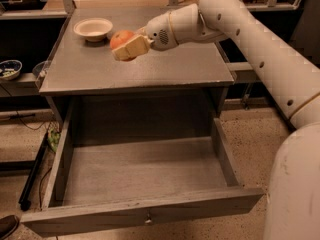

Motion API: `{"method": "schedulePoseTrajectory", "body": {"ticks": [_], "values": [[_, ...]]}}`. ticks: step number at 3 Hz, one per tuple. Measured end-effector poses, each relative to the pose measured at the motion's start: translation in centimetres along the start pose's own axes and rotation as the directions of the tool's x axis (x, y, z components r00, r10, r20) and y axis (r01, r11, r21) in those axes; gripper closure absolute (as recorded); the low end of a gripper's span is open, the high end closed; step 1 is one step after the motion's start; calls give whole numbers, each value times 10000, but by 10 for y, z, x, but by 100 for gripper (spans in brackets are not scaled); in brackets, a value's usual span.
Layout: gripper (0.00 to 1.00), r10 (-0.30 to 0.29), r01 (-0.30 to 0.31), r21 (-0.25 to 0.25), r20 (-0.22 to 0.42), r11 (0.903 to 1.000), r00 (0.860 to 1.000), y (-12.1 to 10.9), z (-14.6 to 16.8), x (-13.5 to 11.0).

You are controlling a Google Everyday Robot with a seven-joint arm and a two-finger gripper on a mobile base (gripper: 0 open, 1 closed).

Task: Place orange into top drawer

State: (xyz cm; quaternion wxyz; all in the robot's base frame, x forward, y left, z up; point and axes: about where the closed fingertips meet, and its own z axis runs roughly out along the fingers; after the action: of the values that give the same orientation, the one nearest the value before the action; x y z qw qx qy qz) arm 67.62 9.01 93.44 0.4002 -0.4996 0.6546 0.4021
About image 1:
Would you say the open grey top drawer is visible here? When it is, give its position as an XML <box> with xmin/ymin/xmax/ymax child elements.
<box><xmin>22</xmin><ymin>96</ymin><xmax>263</xmax><ymax>237</ymax></box>

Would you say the grey wooden cabinet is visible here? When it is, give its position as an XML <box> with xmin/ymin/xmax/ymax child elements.
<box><xmin>37</xmin><ymin>5</ymin><xmax>236</xmax><ymax>125</ymax></box>

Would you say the black floor bar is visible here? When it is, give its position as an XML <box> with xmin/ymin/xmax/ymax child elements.
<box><xmin>19</xmin><ymin>133</ymin><xmax>48</xmax><ymax>211</ymax></box>

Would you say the metal drawer knob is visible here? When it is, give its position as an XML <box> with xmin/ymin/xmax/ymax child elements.
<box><xmin>144</xmin><ymin>213</ymin><xmax>154</xmax><ymax>225</ymax></box>

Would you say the beige paper bowl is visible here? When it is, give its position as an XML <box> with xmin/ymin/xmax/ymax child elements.
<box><xmin>73</xmin><ymin>18</ymin><xmax>113</xmax><ymax>42</ymax></box>

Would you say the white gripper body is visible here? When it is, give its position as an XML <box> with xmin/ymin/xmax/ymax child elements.
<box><xmin>145</xmin><ymin>11</ymin><xmax>178</xmax><ymax>51</ymax></box>

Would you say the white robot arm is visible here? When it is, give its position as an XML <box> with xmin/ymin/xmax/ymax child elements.
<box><xmin>111</xmin><ymin>0</ymin><xmax>320</xmax><ymax>240</ymax></box>

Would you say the small clear container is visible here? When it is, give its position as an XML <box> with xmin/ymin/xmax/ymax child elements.
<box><xmin>32</xmin><ymin>61</ymin><xmax>51</xmax><ymax>79</ymax></box>

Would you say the grey side shelf block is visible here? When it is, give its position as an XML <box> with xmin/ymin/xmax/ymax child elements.
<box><xmin>226</xmin><ymin>62</ymin><xmax>260</xmax><ymax>84</ymax></box>

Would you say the blue patterned bowl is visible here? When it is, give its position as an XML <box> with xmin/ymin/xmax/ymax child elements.
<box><xmin>0</xmin><ymin>60</ymin><xmax>22</xmax><ymax>81</ymax></box>

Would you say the orange fruit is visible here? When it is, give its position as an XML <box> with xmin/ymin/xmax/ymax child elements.
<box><xmin>110</xmin><ymin>30</ymin><xmax>134</xmax><ymax>62</ymax></box>

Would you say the black shoe tip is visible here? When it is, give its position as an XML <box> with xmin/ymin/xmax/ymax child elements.
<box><xmin>0</xmin><ymin>215</ymin><xmax>19</xmax><ymax>240</ymax></box>

